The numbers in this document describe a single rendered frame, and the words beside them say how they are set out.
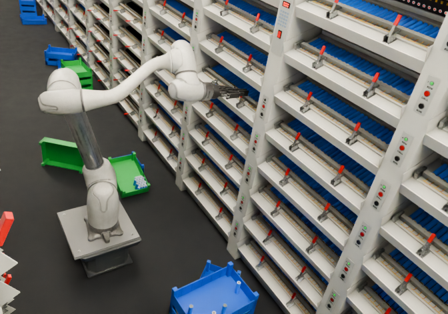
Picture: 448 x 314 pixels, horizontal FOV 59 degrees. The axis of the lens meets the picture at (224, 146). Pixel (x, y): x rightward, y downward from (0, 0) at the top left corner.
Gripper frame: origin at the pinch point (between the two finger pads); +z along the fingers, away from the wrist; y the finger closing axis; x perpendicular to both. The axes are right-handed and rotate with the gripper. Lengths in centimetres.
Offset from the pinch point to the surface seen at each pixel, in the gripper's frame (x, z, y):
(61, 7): -64, 13, -386
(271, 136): -9.2, 0.1, 29.6
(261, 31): 32.7, -2.0, 2.2
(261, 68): 15.8, 2.3, 6.1
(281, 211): -46, 12, 44
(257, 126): -9.4, -0.3, 19.3
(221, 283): -64, -31, 61
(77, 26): -66, 12, -316
